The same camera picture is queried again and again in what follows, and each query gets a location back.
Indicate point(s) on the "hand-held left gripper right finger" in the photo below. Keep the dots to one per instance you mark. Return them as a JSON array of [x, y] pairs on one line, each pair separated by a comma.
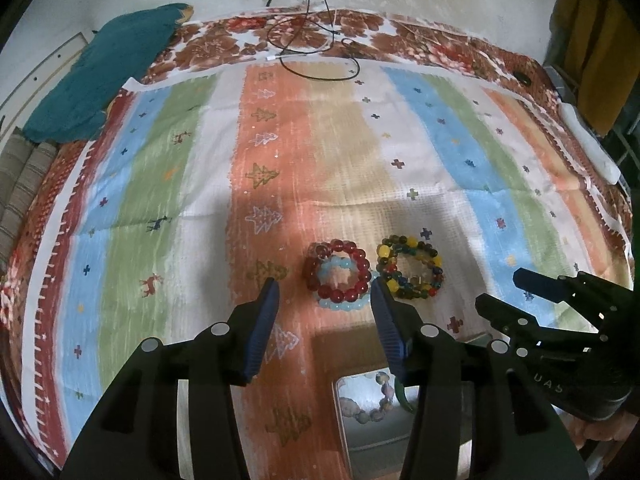
[[387, 330]]

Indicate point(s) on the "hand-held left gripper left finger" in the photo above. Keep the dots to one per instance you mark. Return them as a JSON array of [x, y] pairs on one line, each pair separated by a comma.
[[262, 330]]

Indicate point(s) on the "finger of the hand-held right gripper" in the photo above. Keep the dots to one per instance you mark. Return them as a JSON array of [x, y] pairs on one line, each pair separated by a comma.
[[542, 285], [510, 317]]

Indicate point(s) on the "metal box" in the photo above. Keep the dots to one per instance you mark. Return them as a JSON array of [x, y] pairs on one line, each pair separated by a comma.
[[370, 435]]

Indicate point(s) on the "person's right hand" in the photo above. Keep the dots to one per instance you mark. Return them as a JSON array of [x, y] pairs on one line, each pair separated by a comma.
[[600, 432]]

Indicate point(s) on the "green bangle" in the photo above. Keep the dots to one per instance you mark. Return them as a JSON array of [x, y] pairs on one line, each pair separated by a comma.
[[402, 396]]

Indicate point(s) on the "white rolled cloth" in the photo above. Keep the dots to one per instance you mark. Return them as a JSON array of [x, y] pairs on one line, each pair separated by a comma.
[[590, 142]]

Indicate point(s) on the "striped printed cloth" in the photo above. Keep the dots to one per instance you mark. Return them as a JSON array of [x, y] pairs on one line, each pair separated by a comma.
[[300, 160]]

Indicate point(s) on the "yellow cloth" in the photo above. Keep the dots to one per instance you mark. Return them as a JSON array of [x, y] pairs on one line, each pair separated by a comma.
[[595, 35]]

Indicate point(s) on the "grey folded blanket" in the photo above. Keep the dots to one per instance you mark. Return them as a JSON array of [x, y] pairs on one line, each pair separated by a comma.
[[25, 185]]

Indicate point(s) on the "floral bedsheet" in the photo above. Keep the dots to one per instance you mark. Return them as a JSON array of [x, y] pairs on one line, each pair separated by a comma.
[[225, 40]]

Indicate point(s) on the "teal pillow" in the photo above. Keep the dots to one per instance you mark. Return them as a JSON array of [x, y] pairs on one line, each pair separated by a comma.
[[100, 75]]

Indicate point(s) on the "white panel with metal trim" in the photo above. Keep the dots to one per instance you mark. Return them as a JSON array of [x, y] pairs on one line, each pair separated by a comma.
[[45, 70]]

